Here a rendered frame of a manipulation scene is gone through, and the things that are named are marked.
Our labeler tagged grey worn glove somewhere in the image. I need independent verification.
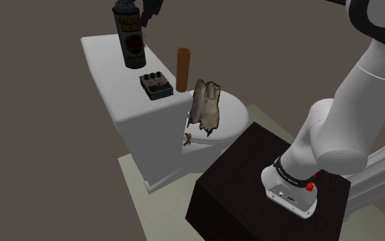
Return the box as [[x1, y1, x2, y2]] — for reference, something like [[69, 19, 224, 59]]
[[186, 79, 222, 138]]

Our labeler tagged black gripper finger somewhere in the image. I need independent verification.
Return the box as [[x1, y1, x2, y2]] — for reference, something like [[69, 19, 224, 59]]
[[140, 9, 153, 29]]

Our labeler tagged brown cardboard tube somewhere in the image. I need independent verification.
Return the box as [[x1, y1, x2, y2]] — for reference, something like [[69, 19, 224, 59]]
[[175, 47, 192, 94]]

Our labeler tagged pale green floor mat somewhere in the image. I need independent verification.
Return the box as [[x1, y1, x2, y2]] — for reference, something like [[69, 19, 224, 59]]
[[117, 103, 385, 241]]

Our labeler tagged white toilet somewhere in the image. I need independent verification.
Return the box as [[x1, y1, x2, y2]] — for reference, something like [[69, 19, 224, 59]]
[[80, 34, 250, 194]]

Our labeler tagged white moulded fixture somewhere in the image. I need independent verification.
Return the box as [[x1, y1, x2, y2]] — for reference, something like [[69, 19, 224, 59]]
[[343, 128, 385, 222]]

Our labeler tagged dark robot stand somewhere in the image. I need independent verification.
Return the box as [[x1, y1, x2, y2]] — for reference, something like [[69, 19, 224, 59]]
[[185, 121, 352, 241]]

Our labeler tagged black pedal box with knobs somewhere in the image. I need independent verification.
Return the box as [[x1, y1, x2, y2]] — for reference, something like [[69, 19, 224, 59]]
[[139, 71, 174, 101]]

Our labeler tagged black spray can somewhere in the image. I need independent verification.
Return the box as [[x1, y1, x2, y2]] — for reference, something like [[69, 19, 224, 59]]
[[111, 0, 147, 71]]

